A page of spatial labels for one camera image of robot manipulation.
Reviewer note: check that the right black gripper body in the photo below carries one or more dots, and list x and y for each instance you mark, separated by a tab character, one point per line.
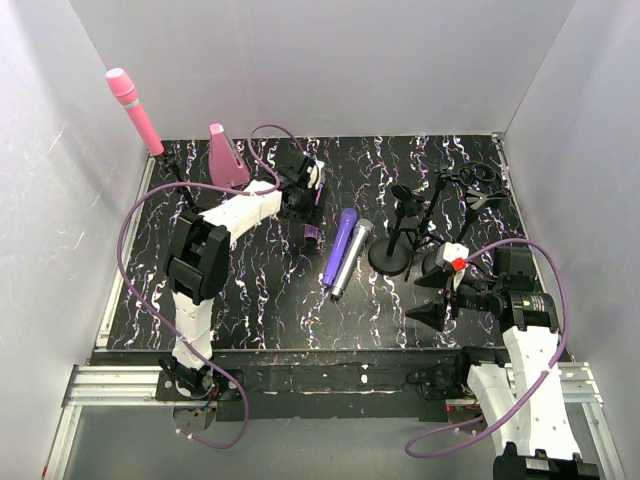
448	298

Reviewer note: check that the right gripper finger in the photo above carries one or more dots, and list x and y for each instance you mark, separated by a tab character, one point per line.
432	313
436	278

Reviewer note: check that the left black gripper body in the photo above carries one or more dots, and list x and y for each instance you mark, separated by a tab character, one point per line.
310	214

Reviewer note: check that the glitter purple microphone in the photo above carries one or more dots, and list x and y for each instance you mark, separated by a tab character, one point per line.
311	232

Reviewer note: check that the black tripod mic stand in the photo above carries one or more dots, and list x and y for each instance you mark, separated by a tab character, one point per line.
169	163

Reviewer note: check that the pink microphone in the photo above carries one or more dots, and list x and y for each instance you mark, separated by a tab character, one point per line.
125	92

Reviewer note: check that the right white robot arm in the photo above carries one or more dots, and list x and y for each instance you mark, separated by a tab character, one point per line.
520	397

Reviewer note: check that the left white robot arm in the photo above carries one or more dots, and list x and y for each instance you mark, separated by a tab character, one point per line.
197	265

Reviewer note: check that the black round-base stand left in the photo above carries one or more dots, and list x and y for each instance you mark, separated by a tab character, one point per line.
388	256

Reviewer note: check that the black round-base stand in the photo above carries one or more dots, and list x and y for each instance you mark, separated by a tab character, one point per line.
388	256
440	210

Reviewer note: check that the black round-base stand right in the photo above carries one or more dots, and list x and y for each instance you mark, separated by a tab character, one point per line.
440	210

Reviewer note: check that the silver microphone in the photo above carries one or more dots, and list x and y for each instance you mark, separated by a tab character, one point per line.
360	236

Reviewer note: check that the pink metronome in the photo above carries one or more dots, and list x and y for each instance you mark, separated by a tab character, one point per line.
227	169

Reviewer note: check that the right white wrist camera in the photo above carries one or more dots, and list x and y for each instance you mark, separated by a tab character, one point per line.
452	256

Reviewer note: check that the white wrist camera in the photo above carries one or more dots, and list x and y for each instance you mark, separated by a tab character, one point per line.
316	175
452	256

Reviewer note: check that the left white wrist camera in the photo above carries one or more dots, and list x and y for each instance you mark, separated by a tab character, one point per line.
316	175

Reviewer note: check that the black tripod stand with ring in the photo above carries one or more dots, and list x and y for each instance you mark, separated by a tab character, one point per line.
483	188

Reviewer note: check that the left aluminium rail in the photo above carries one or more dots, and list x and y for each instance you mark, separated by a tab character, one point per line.
107	385

